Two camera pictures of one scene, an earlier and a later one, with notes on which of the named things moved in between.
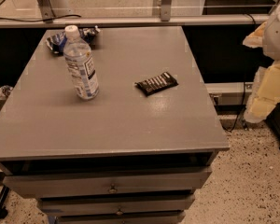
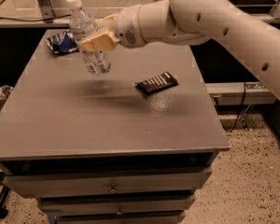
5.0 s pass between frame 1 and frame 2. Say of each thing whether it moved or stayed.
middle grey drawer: stayed
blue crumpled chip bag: stayed
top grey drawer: stayed
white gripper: moved
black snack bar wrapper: stayed
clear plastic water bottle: moved
